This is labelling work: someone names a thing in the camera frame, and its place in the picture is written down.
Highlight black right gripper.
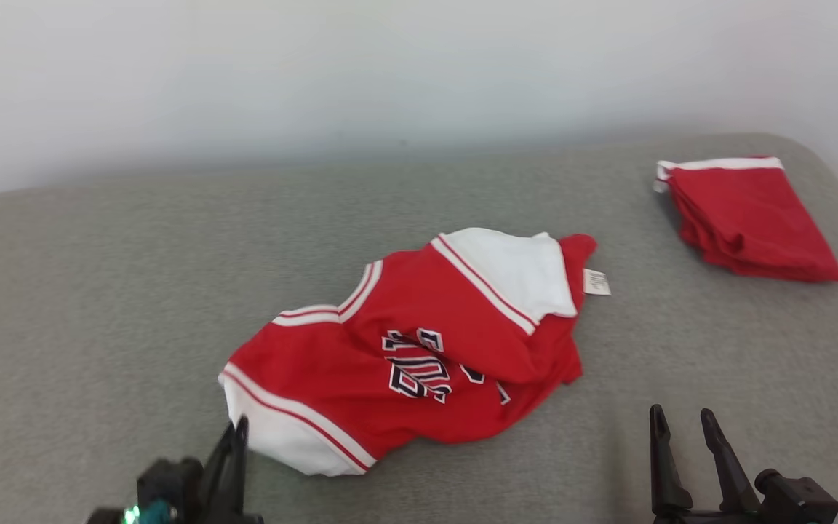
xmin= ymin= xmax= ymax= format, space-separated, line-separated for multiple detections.
xmin=648 ymin=404 xmax=766 ymax=524

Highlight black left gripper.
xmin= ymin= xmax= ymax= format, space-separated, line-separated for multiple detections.
xmin=197 ymin=416 xmax=265 ymax=524

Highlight red Bulls 23 jersey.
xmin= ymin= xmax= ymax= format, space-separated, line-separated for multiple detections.
xmin=218 ymin=227 xmax=612 ymax=477

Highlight red shorts with white trim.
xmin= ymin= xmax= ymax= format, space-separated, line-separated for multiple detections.
xmin=653 ymin=155 xmax=838 ymax=284

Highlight left camera cable teal plug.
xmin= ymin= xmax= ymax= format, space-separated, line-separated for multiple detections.
xmin=123 ymin=501 xmax=176 ymax=524

